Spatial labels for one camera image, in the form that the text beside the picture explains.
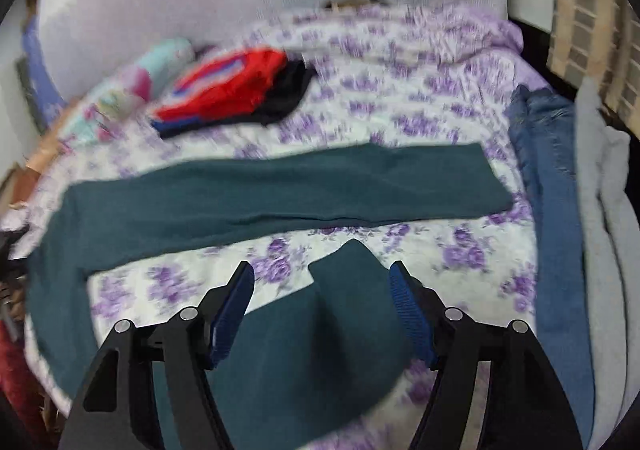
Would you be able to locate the folded colourful floral blanket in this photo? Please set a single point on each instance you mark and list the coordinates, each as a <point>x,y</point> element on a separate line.
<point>130,80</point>

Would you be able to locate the grey garment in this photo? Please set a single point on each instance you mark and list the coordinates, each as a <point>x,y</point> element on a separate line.
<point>600,210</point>

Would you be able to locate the dark red cloth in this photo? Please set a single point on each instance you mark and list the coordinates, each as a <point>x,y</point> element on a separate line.
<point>17,370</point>

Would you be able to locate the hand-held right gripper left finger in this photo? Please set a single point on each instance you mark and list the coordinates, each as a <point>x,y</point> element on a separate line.
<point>232,315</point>

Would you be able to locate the folded black garment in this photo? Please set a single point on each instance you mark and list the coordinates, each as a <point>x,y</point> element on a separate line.
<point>290,90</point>

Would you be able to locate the blue patterned cloth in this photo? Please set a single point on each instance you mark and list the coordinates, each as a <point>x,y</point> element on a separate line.
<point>40,70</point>

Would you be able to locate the blue jeans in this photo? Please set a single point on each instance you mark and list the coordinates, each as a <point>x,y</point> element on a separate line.
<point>550,180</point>

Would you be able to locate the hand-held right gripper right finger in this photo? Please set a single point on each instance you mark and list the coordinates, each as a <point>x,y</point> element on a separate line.
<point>410,310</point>

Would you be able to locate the folded red striped garment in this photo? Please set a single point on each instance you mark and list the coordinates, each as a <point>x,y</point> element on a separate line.
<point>225,80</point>

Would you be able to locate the teal knit pants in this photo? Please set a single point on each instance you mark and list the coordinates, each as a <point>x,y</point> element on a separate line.
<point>250,190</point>

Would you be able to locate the purple floral bedspread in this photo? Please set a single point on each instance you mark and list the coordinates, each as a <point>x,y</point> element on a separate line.
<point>400,80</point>

